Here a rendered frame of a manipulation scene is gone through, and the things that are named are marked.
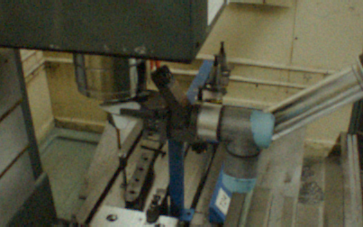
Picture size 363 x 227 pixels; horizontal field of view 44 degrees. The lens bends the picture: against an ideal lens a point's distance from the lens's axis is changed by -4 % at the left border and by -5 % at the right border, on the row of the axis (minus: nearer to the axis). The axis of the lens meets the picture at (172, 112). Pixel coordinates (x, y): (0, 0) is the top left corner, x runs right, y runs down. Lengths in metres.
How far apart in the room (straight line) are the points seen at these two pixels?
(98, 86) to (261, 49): 1.16
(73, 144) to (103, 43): 1.62
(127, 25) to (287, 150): 1.33
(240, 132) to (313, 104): 0.19
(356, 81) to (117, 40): 0.50
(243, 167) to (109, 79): 0.33
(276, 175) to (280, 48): 0.52
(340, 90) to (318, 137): 1.16
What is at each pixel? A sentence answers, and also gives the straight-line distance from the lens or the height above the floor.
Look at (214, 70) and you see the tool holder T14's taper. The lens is 1.47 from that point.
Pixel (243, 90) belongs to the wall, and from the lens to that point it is 2.07.
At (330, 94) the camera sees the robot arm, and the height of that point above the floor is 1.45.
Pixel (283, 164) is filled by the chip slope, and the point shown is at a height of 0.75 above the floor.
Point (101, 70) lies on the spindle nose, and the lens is 0.91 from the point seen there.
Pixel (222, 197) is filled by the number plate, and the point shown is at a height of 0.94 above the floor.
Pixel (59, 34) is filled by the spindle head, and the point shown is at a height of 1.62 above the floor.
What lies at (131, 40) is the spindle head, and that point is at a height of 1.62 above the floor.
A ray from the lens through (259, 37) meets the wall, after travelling 1.96.
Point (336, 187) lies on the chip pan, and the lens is 2.03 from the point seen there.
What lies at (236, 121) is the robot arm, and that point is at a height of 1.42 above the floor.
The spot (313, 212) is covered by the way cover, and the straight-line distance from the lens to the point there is 1.84.
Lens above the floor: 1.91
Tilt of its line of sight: 30 degrees down
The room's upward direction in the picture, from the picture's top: 1 degrees counter-clockwise
